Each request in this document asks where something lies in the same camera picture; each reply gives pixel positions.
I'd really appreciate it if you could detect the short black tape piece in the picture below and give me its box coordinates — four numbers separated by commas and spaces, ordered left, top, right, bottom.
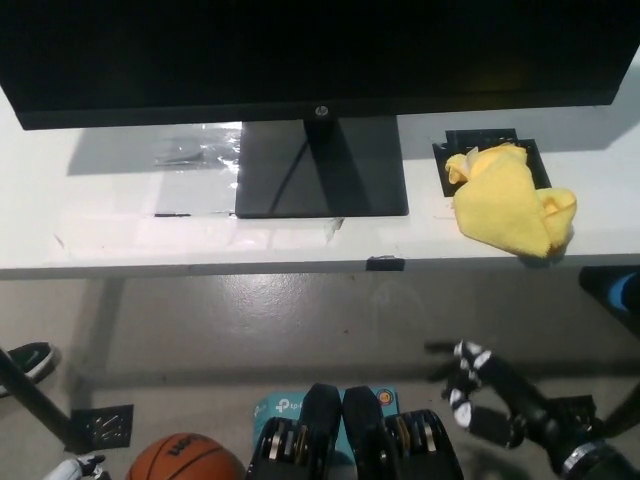
367, 255, 406, 272

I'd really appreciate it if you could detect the black object with blue part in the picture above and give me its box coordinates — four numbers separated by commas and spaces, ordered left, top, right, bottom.
578, 266, 640, 315

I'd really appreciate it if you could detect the black mesh tray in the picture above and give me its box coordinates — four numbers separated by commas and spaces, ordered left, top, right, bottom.
432, 128, 552, 199

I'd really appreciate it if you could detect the teal tp-link box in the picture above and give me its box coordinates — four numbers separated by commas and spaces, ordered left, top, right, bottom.
252, 387, 401, 461

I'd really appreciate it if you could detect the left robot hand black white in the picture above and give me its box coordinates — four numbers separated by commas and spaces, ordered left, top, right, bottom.
49, 452, 109, 480

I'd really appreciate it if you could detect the yellow microfiber cloth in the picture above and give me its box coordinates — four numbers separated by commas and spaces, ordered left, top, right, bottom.
444, 142, 579, 261

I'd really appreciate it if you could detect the black sneaker white sole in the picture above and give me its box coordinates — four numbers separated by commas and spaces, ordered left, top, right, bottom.
0, 342, 57, 399

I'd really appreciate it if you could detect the clear plastic film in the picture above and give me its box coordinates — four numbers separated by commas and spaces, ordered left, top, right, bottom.
152, 122, 244, 176

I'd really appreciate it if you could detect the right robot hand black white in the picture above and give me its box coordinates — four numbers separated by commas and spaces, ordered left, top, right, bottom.
424, 339, 577, 467

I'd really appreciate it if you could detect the black metal pole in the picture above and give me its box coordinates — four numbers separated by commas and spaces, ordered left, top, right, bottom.
0, 347, 89, 454

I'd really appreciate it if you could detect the black HP monitor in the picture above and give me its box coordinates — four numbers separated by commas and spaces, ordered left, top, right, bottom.
0, 0, 634, 220

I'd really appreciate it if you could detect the orange basketball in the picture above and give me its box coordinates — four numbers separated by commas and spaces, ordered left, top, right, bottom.
124, 432, 246, 480

